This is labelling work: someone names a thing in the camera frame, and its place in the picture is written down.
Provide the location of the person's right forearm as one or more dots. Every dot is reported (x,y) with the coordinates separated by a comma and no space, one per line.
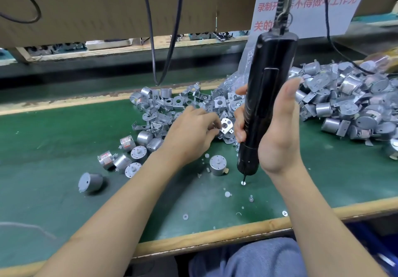
(317,230)

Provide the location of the person's right hand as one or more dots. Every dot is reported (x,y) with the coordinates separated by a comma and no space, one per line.
(280,140)

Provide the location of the pile of assembled motors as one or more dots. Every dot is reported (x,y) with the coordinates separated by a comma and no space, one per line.
(345,96)

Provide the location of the orange packet in plastic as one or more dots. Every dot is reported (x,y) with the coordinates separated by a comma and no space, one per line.
(385,59)

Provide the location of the brown back panel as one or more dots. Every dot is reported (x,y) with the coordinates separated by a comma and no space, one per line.
(93,9)

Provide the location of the green bench mat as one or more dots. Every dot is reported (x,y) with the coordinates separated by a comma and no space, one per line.
(43,155)

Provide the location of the dark blue crate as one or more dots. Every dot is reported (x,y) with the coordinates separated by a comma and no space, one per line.
(376,249)

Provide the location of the black electric screwdriver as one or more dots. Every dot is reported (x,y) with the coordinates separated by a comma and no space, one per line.
(267,81)

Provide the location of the silver round motor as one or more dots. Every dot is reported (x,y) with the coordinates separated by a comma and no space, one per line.
(218,164)

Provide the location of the white paper sign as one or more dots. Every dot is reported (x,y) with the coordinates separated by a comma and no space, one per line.
(329,3)

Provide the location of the pile of metal brackets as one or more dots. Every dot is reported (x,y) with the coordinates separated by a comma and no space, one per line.
(168,103)

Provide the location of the person's left forearm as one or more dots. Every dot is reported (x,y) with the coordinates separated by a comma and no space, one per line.
(99,230)

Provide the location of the small clear plastic bag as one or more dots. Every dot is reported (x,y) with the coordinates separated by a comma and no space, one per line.
(239,75)

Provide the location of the person's left hand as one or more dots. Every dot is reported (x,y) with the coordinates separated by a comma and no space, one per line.
(186,137)

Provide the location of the grey blue trousers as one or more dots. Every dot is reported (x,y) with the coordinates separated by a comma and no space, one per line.
(249,258)

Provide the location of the pile of silver motors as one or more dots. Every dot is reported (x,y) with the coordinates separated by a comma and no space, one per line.
(124,155)

